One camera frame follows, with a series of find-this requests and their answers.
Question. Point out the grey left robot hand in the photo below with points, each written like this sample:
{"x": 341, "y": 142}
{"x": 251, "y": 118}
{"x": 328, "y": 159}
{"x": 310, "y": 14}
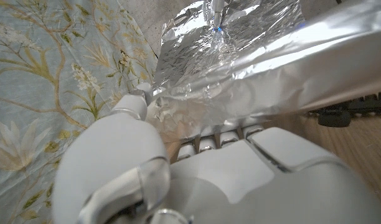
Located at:
{"x": 209, "y": 180}

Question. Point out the floral printed backdrop cloth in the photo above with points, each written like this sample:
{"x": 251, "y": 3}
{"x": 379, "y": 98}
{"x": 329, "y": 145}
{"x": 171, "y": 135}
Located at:
{"x": 53, "y": 93}

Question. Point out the black claw hair clip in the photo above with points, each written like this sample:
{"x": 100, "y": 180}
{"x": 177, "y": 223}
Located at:
{"x": 352, "y": 110}

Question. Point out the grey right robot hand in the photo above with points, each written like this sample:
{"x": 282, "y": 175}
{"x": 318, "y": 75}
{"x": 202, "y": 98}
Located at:
{"x": 217, "y": 14}

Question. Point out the aluminum foil roll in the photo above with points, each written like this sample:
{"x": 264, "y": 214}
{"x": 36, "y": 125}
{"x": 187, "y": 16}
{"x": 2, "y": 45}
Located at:
{"x": 240, "y": 68}

